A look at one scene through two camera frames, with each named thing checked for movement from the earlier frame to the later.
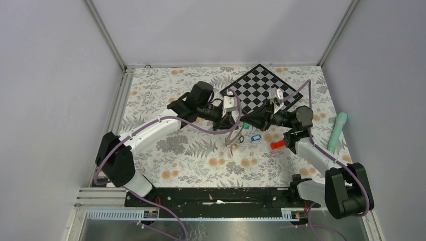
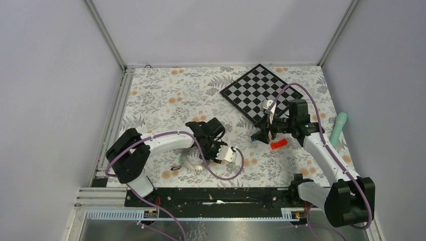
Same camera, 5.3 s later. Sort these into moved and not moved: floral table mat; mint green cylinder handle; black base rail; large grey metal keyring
Moved: large grey metal keyring
Not moved: mint green cylinder handle; black base rail; floral table mat
